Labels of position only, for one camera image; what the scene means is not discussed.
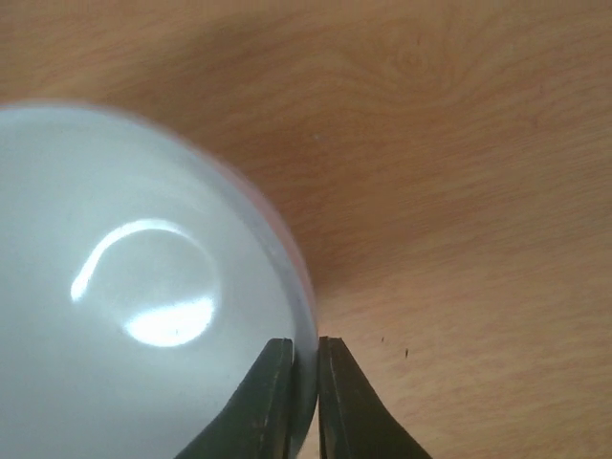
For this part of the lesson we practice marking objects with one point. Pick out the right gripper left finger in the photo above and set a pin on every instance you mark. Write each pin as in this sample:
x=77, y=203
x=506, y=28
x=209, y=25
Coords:
x=255, y=423

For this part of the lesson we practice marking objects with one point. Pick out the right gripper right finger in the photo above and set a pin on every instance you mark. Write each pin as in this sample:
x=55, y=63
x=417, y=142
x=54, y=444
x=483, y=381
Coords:
x=353, y=421

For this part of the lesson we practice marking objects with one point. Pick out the bowl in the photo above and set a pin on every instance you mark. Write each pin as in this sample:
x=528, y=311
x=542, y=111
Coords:
x=140, y=280

